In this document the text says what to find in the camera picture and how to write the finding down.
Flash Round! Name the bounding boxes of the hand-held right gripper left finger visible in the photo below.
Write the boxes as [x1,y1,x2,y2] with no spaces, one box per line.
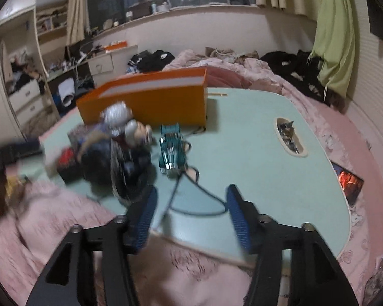
[26,185,158,306]

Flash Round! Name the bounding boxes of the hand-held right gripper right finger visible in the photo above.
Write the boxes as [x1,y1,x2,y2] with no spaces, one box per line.
[226,184,360,306]

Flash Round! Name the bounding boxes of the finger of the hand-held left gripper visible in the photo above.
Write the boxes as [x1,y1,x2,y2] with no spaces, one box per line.
[0,140,43,162]

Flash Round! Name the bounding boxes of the teal toy car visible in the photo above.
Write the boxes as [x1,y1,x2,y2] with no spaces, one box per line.
[158,124,189,178]

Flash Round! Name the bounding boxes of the orange cardboard box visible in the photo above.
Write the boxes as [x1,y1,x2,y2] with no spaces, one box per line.
[76,67,209,127]

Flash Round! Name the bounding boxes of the light blue desktop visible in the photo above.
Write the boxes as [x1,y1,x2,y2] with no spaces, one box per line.
[38,87,352,271]

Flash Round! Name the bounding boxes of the small dark red box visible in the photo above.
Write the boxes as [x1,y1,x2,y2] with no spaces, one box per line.
[57,148,83,182]

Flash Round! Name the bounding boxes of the brown drink carton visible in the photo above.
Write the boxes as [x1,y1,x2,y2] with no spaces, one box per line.
[67,124,98,145]

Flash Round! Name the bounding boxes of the white wardrobe shelving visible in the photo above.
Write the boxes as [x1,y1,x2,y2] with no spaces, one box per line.
[0,0,67,134]

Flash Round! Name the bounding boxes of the white rolled cloth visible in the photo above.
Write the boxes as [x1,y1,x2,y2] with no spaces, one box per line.
[58,80,75,103]

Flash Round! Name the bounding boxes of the silver foil wrappers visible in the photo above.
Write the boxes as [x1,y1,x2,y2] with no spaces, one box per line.
[278,119,305,155]

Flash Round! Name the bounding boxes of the phone with lit screen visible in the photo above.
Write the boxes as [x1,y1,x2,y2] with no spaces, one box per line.
[330,161,364,207]

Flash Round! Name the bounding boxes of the white desk with drawer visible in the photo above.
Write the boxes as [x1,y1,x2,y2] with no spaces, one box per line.
[88,46,138,75]

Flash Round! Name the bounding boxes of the beige narrow curtain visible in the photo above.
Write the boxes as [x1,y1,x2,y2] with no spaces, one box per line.
[65,0,88,45]

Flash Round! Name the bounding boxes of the small orange box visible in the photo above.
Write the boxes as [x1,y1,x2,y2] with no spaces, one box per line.
[105,41,128,53]

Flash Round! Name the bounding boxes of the red pillow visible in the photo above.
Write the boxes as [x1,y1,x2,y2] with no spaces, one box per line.
[207,67,253,90]

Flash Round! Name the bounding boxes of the black striped clothes pile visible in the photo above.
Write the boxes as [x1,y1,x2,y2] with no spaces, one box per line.
[137,50,176,72]

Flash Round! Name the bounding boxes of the beige clothing on bed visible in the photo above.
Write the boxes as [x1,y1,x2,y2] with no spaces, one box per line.
[206,47,259,62]

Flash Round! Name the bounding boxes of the green hanging cloth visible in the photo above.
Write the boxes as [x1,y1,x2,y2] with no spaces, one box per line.
[311,0,360,99]

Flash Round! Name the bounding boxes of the white doll keychain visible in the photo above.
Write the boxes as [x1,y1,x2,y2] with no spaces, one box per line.
[124,119,154,147]

